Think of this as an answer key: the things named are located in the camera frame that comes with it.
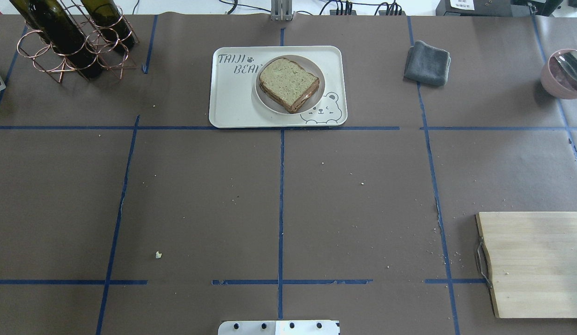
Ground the black desktop box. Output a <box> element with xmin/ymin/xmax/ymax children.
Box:
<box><xmin>435</xmin><ymin>0</ymin><xmax>513</xmax><ymax>17</ymax></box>

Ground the white round plate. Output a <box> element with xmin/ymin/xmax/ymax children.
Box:
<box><xmin>254</xmin><ymin>54</ymin><xmax>326</xmax><ymax>116</ymax></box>

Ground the white bear serving tray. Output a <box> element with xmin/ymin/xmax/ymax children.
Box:
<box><xmin>208</xmin><ymin>45</ymin><xmax>348</xmax><ymax>128</ymax></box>

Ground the dark glass bottle lower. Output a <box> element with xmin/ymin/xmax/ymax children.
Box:
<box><xmin>82</xmin><ymin>0</ymin><xmax>136</xmax><ymax>54</ymax></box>

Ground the aluminium frame post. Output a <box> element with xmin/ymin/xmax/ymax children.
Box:
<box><xmin>271</xmin><ymin>0</ymin><xmax>294</xmax><ymax>22</ymax></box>

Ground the dark glass bottle upper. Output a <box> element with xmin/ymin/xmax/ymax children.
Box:
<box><xmin>10</xmin><ymin>0</ymin><xmax>103</xmax><ymax>79</ymax></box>

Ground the metal scoop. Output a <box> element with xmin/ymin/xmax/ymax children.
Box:
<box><xmin>554</xmin><ymin>50</ymin><xmax>577</xmax><ymax>91</ymax></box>

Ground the copper wire bottle rack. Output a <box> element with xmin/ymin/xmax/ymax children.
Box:
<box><xmin>12</xmin><ymin>0</ymin><xmax>138</xmax><ymax>83</ymax></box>

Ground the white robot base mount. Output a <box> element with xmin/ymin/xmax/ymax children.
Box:
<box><xmin>218</xmin><ymin>320</ymin><xmax>341</xmax><ymax>335</ymax></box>

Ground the wooden cutting board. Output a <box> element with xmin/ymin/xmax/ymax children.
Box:
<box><xmin>476</xmin><ymin>212</ymin><xmax>577</xmax><ymax>319</ymax></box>

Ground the grey folded cloth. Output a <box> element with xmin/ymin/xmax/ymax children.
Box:
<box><xmin>404</xmin><ymin>40</ymin><xmax>451</xmax><ymax>87</ymax></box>

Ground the bread slice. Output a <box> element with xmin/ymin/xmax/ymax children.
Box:
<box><xmin>259</xmin><ymin>57</ymin><xmax>320</xmax><ymax>113</ymax></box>
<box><xmin>255</xmin><ymin>85</ymin><xmax>323</xmax><ymax>115</ymax></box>

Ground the dark glass bottle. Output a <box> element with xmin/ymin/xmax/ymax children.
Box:
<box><xmin>10</xmin><ymin>0</ymin><xmax>103</xmax><ymax>79</ymax></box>
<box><xmin>82</xmin><ymin>0</ymin><xmax>136</xmax><ymax>54</ymax></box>

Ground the pink round plate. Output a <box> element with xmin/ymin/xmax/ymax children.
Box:
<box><xmin>540</xmin><ymin>49</ymin><xmax>577</xmax><ymax>100</ymax></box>

